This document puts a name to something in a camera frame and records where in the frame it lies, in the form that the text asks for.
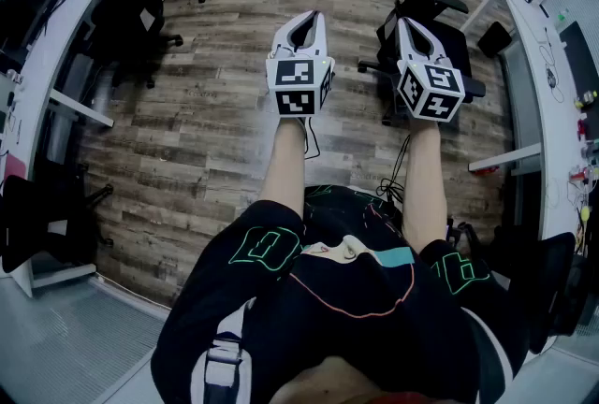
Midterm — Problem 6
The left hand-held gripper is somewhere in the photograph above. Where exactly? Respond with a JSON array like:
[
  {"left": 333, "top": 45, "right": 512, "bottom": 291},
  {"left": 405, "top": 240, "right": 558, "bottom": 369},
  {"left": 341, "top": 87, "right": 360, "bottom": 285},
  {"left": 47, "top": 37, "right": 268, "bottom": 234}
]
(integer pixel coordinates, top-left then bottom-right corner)
[{"left": 264, "top": 10, "right": 336, "bottom": 118}]

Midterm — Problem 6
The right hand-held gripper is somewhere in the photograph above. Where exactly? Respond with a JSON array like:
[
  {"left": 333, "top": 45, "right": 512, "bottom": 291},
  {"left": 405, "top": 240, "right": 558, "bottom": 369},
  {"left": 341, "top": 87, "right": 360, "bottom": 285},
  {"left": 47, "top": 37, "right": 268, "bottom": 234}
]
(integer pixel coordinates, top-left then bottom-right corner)
[{"left": 396, "top": 16, "right": 467, "bottom": 123}]

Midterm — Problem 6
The person's right forearm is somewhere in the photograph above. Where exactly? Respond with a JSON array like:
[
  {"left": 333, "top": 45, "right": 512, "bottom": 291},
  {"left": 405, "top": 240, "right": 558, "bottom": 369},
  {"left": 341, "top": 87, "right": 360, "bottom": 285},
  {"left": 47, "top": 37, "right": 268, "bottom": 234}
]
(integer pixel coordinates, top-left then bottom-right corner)
[{"left": 400, "top": 120, "right": 449, "bottom": 249}]

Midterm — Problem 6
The person's left forearm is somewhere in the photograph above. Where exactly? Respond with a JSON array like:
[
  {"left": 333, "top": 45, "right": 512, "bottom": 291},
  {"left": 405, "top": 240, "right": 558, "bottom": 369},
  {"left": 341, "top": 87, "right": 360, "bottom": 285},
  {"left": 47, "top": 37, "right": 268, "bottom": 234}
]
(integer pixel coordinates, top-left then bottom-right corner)
[{"left": 257, "top": 115, "right": 310, "bottom": 221}]

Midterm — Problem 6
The black trash bin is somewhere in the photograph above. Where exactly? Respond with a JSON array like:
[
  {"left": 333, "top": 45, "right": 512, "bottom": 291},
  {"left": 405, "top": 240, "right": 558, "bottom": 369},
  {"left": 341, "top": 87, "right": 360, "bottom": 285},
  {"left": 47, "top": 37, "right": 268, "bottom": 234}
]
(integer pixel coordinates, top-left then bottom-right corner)
[{"left": 476, "top": 21, "right": 514, "bottom": 60}]

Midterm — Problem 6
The curved white desk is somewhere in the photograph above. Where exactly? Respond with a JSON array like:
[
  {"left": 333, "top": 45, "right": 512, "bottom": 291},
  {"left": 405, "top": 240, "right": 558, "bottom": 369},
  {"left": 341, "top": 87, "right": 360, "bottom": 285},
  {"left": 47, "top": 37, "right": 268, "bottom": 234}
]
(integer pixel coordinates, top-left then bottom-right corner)
[{"left": 467, "top": 0, "right": 599, "bottom": 244}]

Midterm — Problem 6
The black rectangular panel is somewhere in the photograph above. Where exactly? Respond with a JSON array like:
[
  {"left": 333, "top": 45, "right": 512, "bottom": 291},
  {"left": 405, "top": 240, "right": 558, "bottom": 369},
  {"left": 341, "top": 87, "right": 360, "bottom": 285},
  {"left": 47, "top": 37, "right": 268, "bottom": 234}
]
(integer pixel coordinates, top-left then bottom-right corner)
[{"left": 559, "top": 21, "right": 599, "bottom": 100}]

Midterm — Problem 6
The person's black printed t-shirt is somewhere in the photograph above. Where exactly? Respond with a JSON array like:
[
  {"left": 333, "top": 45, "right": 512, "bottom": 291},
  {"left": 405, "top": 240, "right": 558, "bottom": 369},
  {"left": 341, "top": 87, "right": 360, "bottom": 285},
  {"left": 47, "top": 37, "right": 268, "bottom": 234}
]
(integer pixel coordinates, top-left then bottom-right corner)
[{"left": 150, "top": 184, "right": 530, "bottom": 404}]

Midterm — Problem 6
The long white desk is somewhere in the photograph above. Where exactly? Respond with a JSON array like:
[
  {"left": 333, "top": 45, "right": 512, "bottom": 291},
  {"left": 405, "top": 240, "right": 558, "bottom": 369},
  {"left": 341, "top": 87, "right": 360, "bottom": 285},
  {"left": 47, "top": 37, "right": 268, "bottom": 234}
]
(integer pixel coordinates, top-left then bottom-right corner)
[{"left": 0, "top": 0, "right": 163, "bottom": 299}]

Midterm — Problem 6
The black computer monitor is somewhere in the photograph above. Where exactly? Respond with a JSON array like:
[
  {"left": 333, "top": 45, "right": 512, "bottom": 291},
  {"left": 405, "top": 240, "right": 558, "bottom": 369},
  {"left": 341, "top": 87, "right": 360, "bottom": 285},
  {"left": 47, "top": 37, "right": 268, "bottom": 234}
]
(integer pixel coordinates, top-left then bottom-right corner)
[{"left": 0, "top": 0, "right": 72, "bottom": 53}]

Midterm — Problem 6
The pink folder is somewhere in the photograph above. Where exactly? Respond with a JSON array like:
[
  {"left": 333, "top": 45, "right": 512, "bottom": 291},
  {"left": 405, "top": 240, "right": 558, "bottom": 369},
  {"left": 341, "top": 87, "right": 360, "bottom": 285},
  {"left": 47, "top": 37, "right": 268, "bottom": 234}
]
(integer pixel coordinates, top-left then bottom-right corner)
[{"left": 2, "top": 152, "right": 27, "bottom": 182}]

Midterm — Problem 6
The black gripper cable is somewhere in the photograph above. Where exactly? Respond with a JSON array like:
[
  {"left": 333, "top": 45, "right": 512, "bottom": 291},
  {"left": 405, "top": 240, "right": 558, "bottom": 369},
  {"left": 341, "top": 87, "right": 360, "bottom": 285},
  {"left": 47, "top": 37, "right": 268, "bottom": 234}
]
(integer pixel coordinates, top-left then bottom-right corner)
[
  {"left": 302, "top": 116, "right": 322, "bottom": 160},
  {"left": 376, "top": 133, "right": 413, "bottom": 207}
]

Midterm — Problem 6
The thin desk cable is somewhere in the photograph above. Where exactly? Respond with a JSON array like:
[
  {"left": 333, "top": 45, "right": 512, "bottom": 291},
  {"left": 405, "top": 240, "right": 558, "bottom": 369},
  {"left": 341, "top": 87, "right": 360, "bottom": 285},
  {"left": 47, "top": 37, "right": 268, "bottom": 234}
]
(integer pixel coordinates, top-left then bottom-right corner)
[{"left": 537, "top": 26, "right": 566, "bottom": 104}]

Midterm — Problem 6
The grey shoulder strap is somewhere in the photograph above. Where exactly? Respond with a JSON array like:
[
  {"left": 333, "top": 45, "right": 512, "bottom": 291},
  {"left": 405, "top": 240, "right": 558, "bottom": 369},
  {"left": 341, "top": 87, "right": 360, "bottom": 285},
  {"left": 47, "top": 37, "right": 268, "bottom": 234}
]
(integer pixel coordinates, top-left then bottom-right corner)
[
  {"left": 460, "top": 307, "right": 515, "bottom": 398},
  {"left": 190, "top": 298, "right": 257, "bottom": 404}
]

